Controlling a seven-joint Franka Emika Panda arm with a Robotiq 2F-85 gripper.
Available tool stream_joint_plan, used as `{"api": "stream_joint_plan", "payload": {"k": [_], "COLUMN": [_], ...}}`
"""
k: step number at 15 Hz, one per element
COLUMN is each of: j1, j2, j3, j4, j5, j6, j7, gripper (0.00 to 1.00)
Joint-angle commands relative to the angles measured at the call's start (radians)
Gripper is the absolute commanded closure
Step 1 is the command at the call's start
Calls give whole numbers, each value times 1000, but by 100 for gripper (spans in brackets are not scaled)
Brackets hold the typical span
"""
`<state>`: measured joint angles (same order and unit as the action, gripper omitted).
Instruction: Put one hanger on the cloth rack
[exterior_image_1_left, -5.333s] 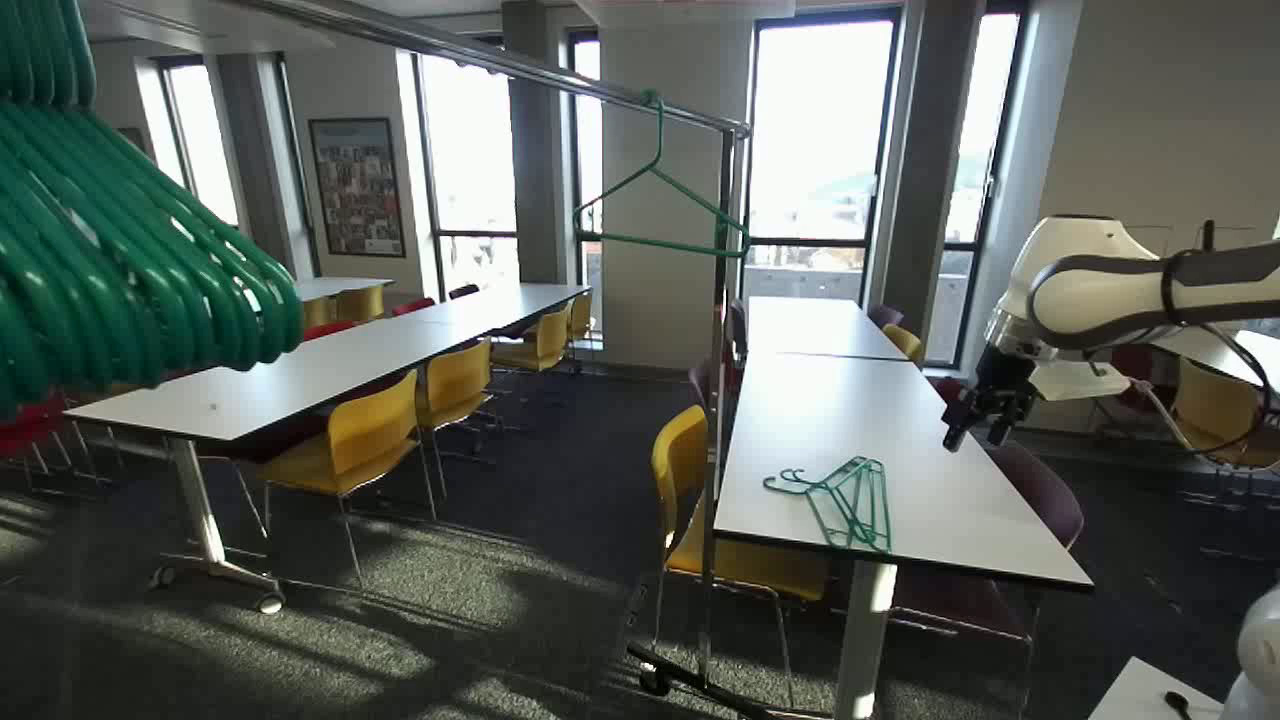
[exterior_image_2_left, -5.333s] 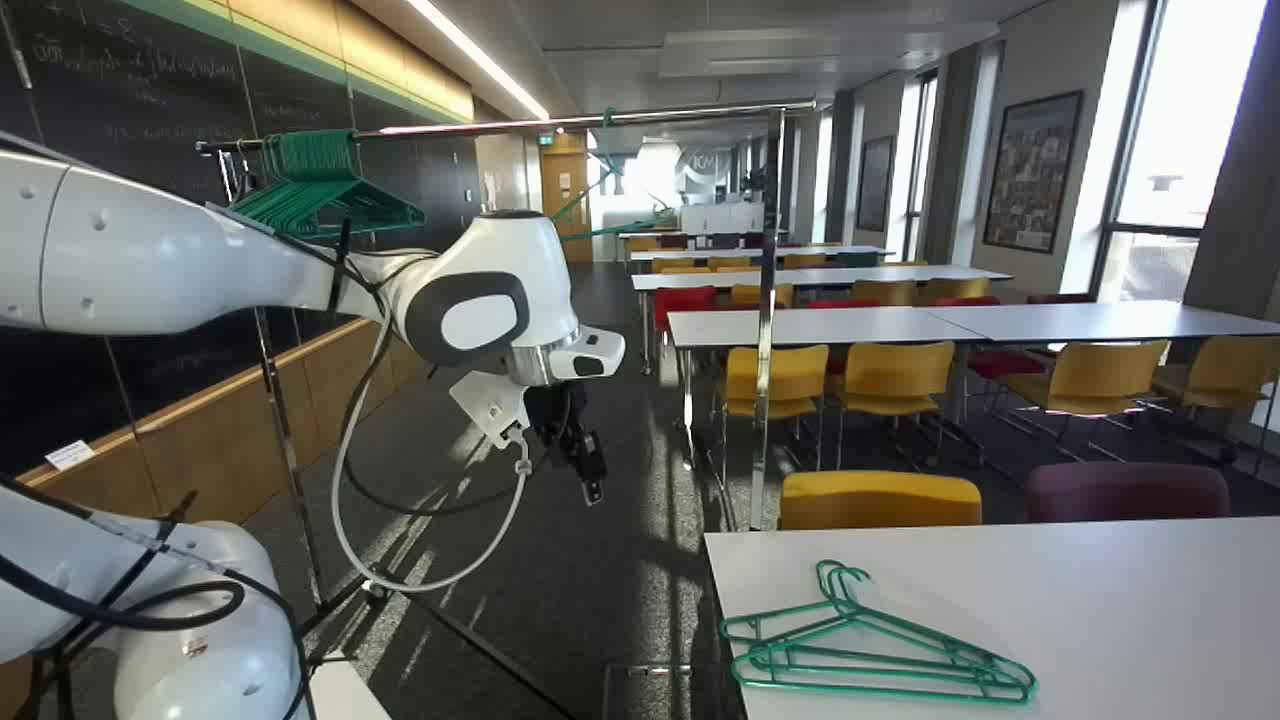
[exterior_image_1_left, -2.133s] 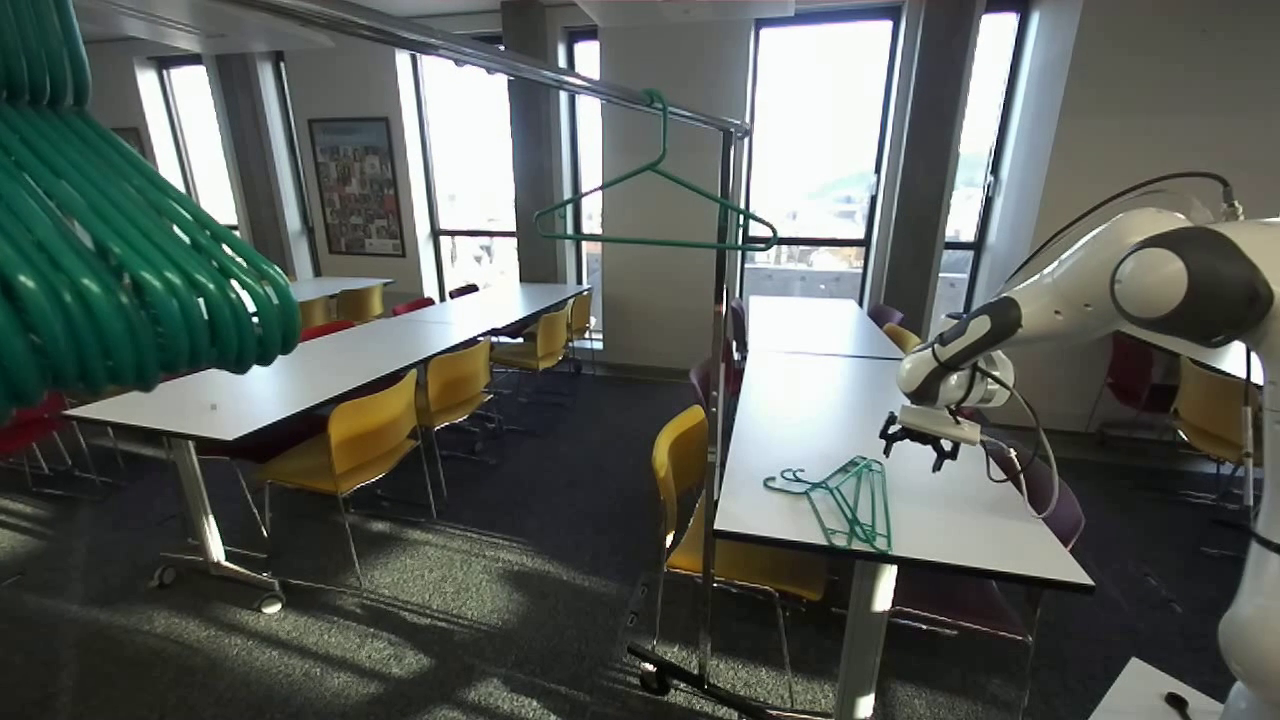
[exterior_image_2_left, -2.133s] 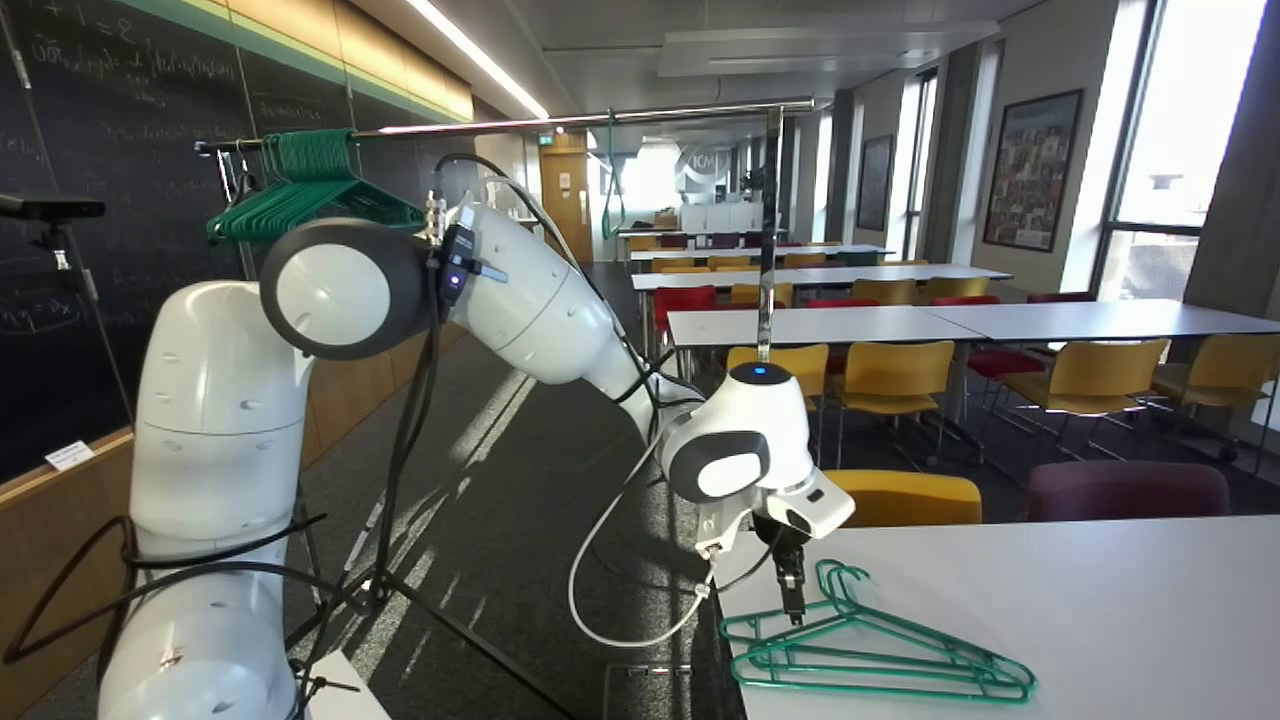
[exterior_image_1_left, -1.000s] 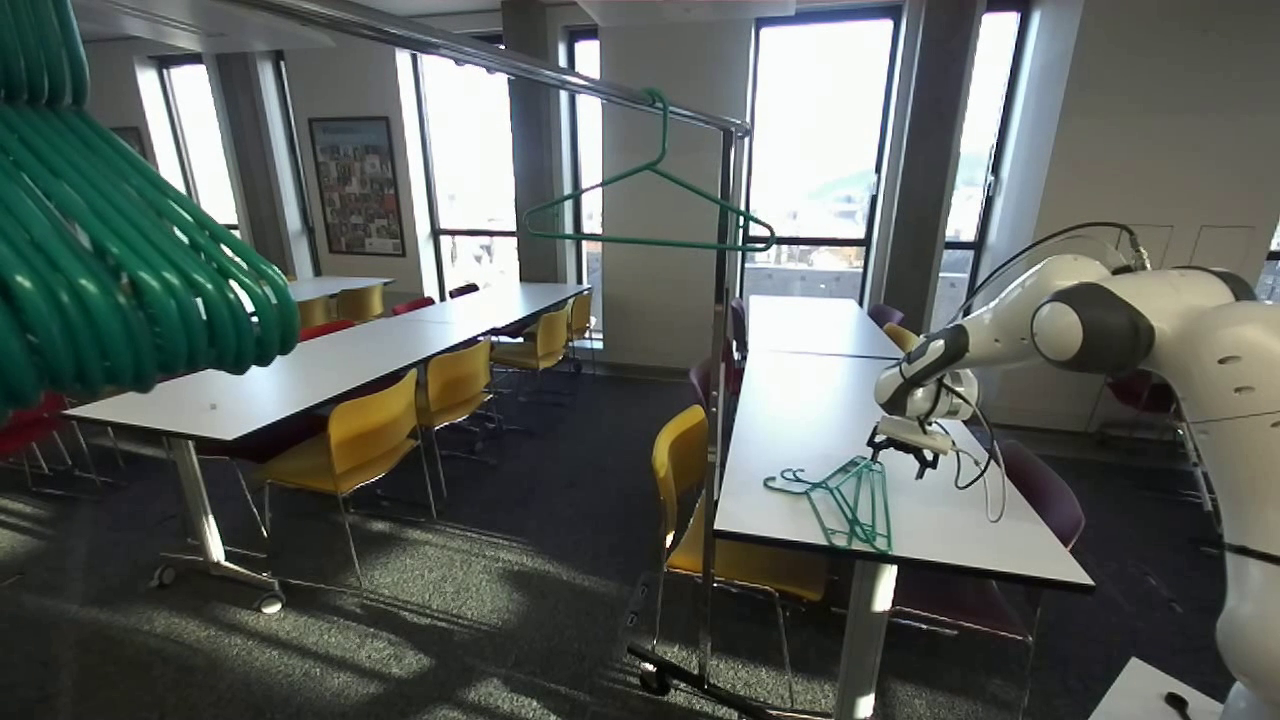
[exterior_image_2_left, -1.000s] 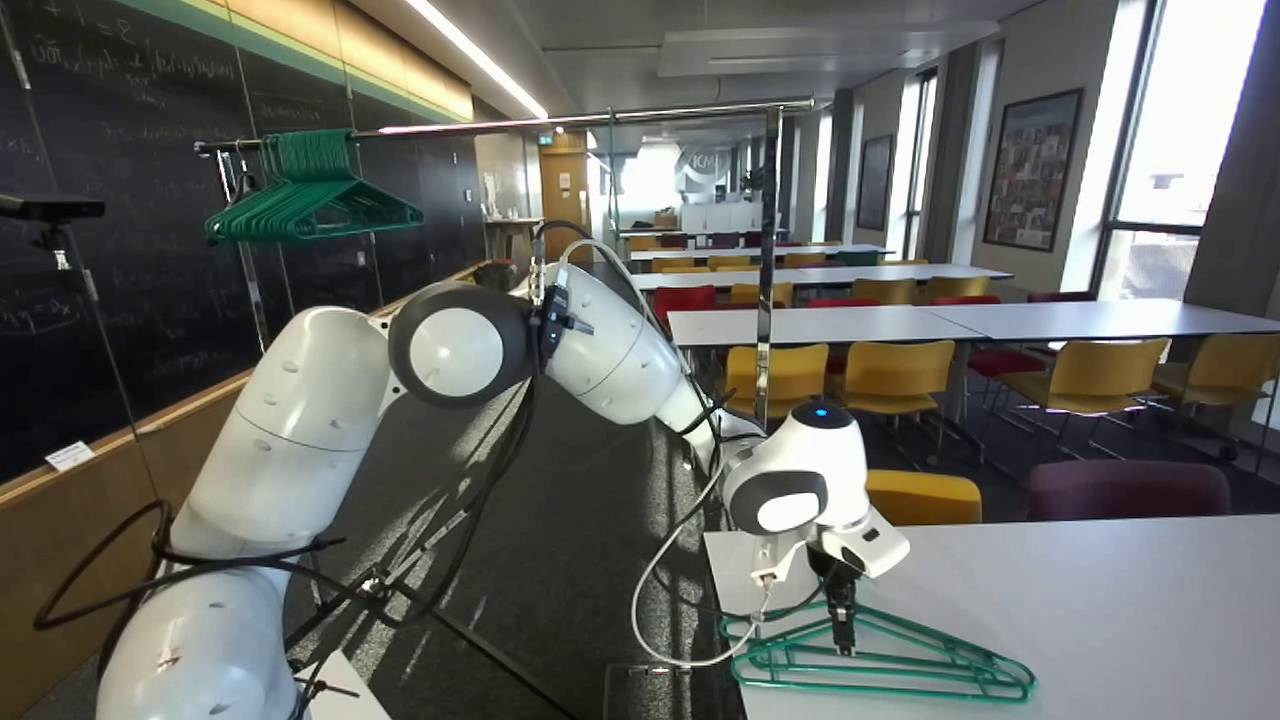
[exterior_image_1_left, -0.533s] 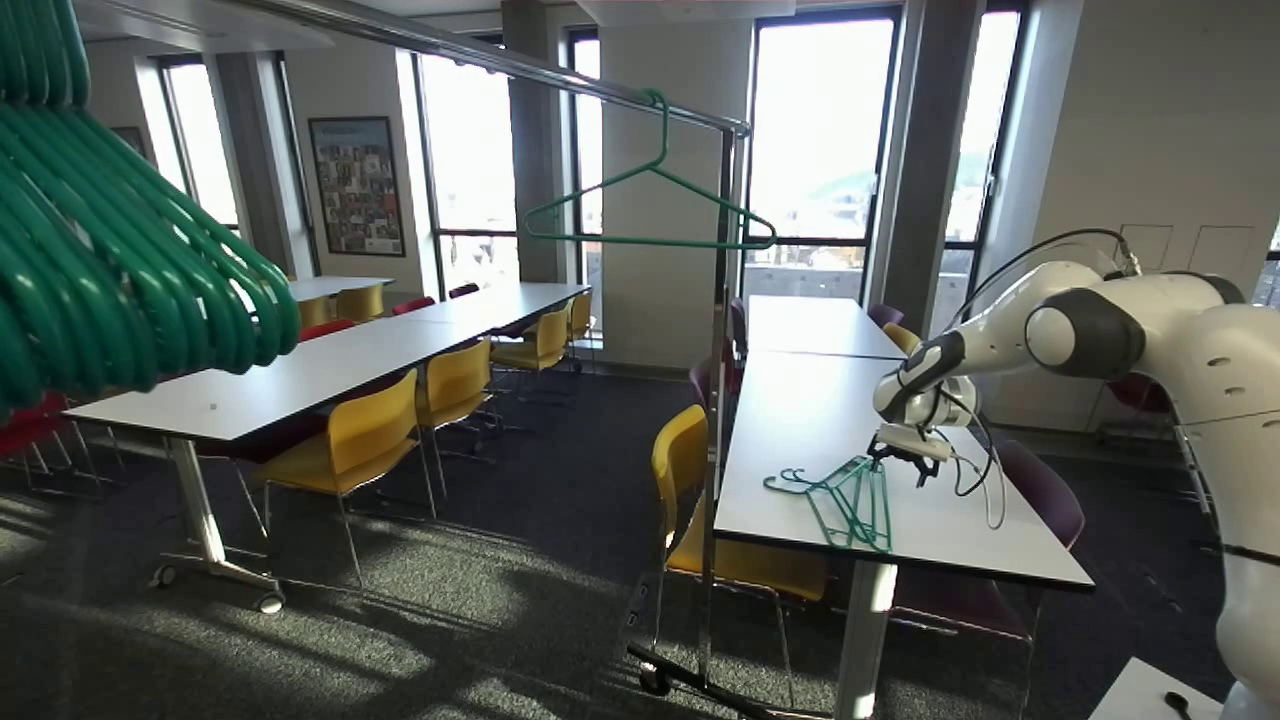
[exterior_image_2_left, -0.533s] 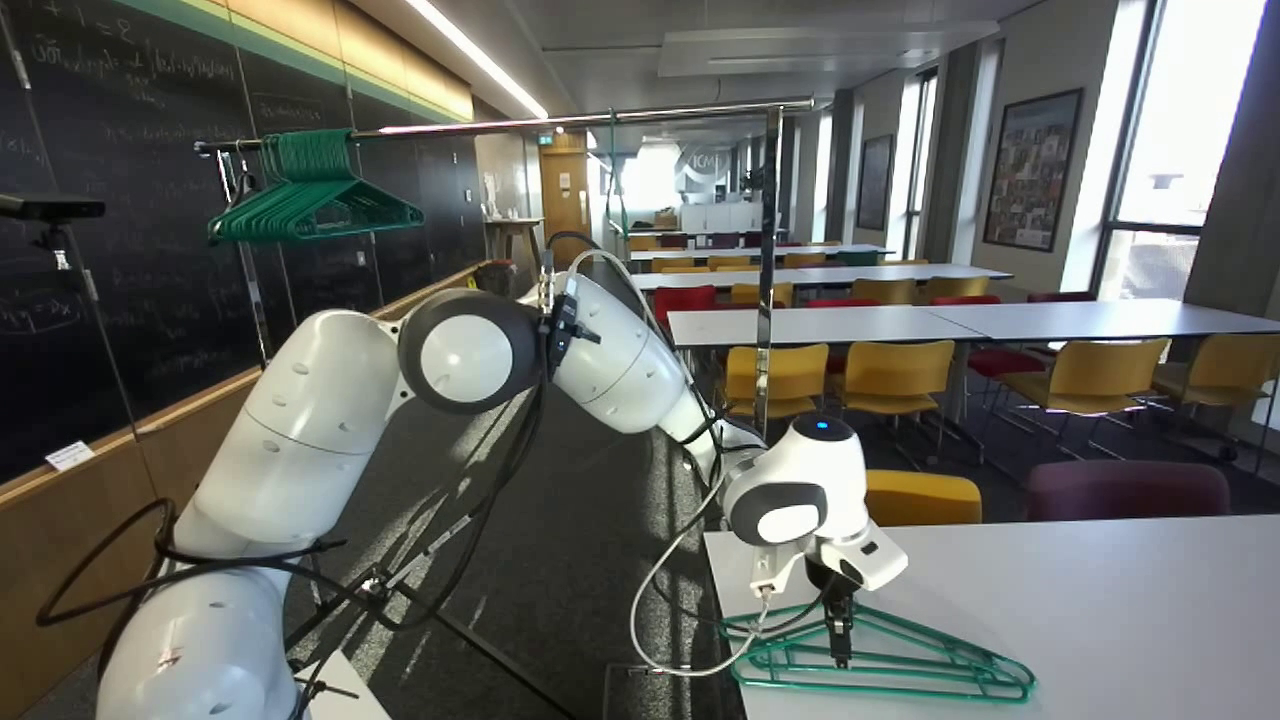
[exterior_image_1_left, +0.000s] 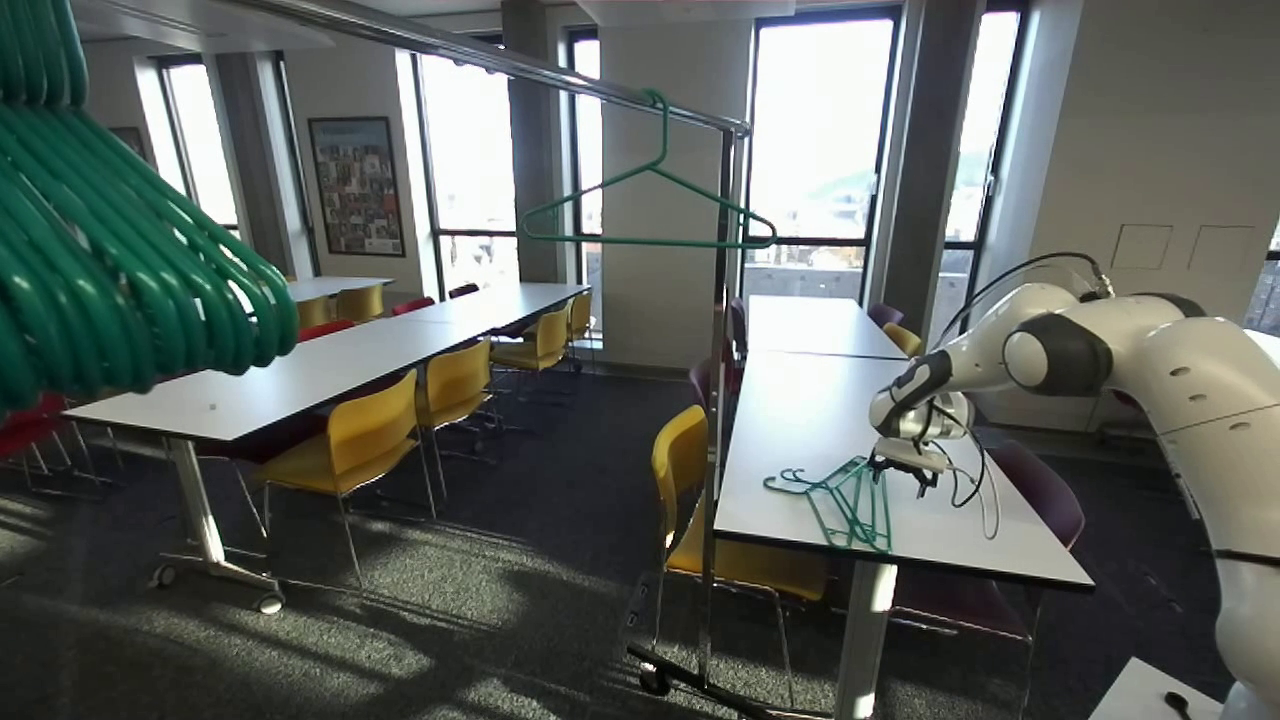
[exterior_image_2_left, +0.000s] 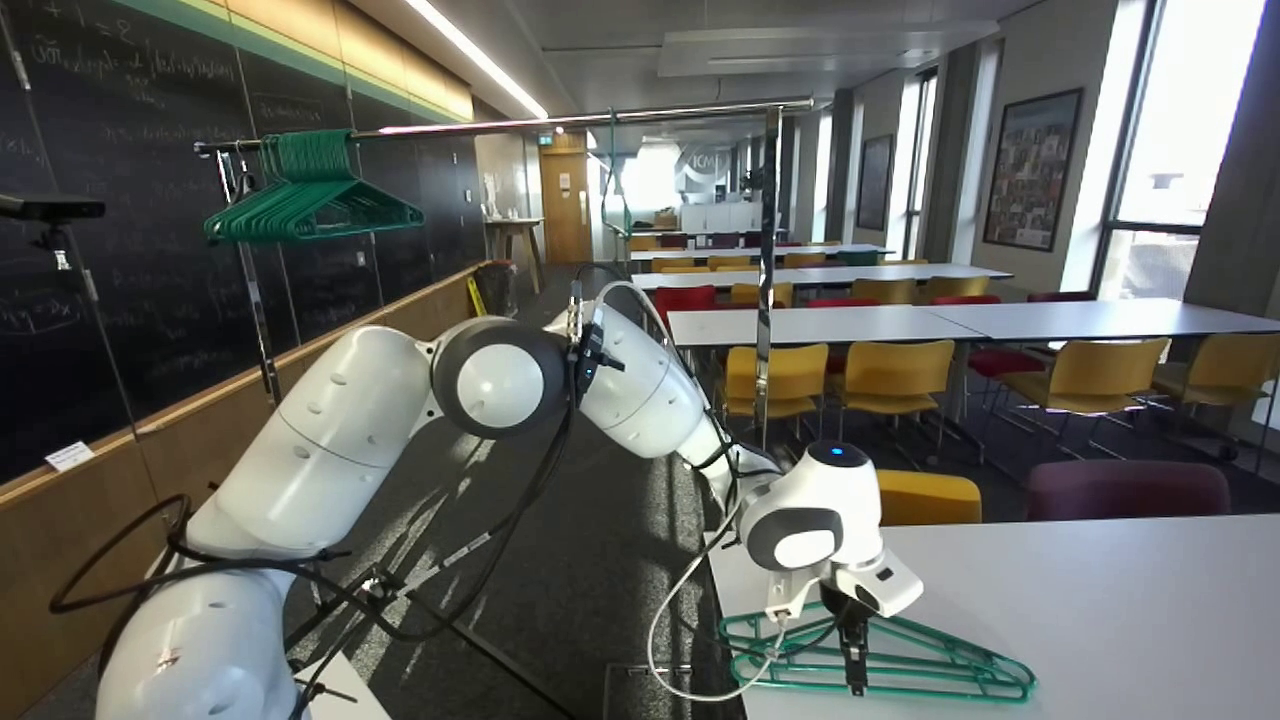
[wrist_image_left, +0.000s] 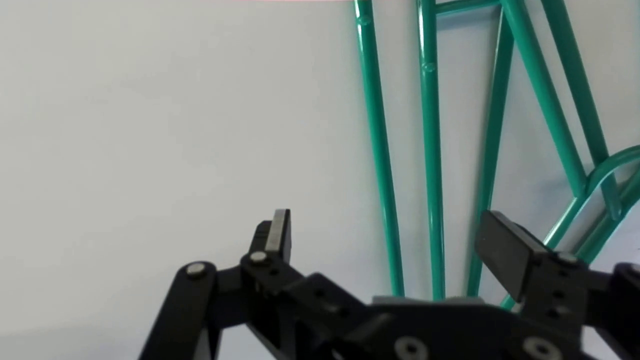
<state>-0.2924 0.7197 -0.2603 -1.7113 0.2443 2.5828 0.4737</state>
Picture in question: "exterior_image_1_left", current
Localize purple chair right of table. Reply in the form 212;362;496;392
892;440;1088;645

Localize yellow chair front left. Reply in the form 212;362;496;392
250;369;420;570

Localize yellow chair near rack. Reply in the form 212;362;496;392
648;404;828;602

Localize yellow chair far left row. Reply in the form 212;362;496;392
492;302;571;373

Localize framed wall picture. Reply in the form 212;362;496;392
307;117;402;255

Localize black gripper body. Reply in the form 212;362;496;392
873;431;951;485

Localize metal clothes rack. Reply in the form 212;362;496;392
234;0;755;710

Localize white far table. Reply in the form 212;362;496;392
749;294;899;361

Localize long white left table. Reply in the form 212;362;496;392
67;282;577;591

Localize green hangers on table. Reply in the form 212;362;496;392
764;456;892;556

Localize bunch of green hangers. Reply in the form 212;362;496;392
0;0;296;416

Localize green hanger on rack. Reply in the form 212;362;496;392
515;92;775;250

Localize white table with hangers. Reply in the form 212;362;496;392
710;350;1093;720

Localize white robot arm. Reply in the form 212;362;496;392
868;282;1280;720

